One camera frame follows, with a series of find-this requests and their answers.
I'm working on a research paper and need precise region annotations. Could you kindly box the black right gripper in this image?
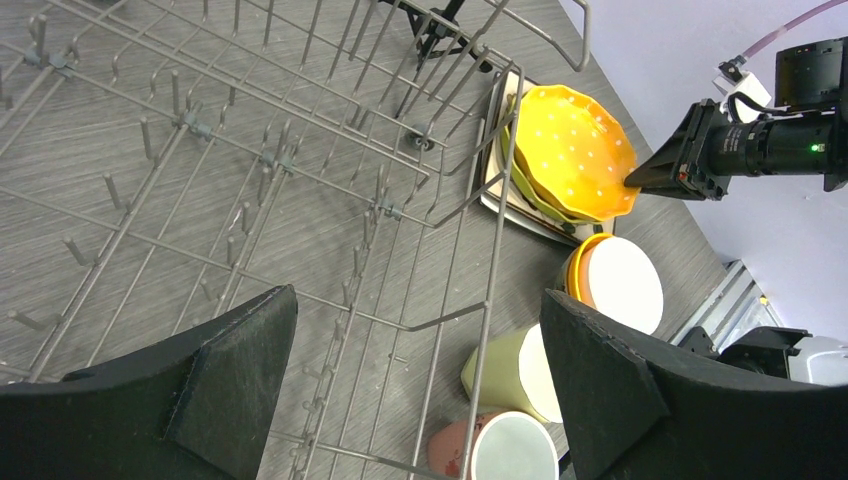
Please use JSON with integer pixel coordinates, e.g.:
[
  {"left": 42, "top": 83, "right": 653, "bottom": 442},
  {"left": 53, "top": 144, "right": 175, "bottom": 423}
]
[{"left": 624, "top": 37, "right": 847, "bottom": 201}]

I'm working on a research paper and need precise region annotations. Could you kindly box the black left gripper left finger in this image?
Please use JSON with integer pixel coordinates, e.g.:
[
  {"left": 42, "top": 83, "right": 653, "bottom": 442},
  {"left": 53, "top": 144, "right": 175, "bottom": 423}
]
[{"left": 1, "top": 285, "right": 298, "bottom": 479}]

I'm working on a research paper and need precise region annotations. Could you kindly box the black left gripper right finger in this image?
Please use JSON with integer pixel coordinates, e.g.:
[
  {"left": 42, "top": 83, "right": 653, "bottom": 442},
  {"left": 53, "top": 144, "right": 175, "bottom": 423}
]
[{"left": 539, "top": 290, "right": 847, "bottom": 479}]

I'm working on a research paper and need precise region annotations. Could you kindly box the orange polka dot plate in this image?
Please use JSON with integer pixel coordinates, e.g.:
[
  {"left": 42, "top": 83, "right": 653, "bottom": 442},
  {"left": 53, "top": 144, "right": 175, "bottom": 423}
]
[{"left": 514, "top": 85, "right": 639, "bottom": 222}]

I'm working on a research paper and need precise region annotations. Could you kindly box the yellow green mug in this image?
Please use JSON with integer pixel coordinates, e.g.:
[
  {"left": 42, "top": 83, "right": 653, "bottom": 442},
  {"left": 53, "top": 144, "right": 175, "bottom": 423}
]
[{"left": 460, "top": 323, "right": 562, "bottom": 423}]

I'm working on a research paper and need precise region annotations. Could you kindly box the white bowl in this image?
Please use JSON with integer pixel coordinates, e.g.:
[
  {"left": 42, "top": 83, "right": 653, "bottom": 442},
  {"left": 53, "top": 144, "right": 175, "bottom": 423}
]
[{"left": 578, "top": 237, "right": 664, "bottom": 335}]

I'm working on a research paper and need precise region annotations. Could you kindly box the orange bowl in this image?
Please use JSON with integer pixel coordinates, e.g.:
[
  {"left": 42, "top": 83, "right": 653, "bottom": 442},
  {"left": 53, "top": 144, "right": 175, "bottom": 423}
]
[{"left": 557, "top": 233, "right": 613, "bottom": 306}]

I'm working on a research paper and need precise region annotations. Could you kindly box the green polka dot plate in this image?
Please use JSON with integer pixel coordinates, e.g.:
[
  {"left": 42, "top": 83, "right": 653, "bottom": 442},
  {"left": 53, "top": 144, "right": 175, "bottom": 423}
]
[{"left": 501, "top": 124, "right": 595, "bottom": 225}]

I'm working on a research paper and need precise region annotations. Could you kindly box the square floral plate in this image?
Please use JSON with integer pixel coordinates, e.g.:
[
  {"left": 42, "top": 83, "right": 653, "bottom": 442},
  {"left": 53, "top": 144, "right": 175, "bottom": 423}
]
[{"left": 478, "top": 69, "right": 617, "bottom": 248}]

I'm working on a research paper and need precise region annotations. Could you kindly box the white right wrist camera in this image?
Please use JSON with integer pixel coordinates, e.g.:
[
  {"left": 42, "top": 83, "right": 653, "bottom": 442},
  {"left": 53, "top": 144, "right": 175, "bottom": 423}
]
[{"left": 713, "top": 57, "right": 772, "bottom": 123}]

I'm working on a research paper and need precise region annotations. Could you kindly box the grey wire dish rack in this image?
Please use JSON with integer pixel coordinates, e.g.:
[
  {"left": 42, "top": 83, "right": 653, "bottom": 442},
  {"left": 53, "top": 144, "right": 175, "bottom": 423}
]
[{"left": 1, "top": 1, "right": 583, "bottom": 479}]

